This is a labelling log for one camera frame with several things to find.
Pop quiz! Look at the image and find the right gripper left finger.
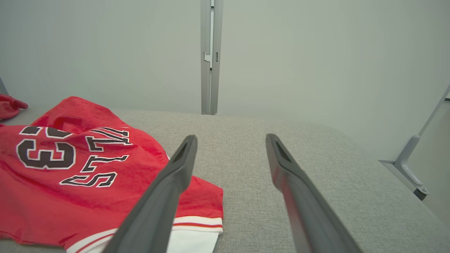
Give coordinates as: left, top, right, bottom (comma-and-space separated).
102, 135, 198, 253

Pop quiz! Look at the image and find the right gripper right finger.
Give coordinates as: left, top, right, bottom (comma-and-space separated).
266, 134, 362, 253

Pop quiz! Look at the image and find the grey aluminium partition post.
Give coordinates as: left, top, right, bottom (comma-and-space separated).
200, 0, 224, 115

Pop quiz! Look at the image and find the red shorts white waistband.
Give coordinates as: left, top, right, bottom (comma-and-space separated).
0, 94, 28, 121

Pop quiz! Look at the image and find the red basketball jersey number print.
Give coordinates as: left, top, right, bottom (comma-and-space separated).
0, 96, 224, 253

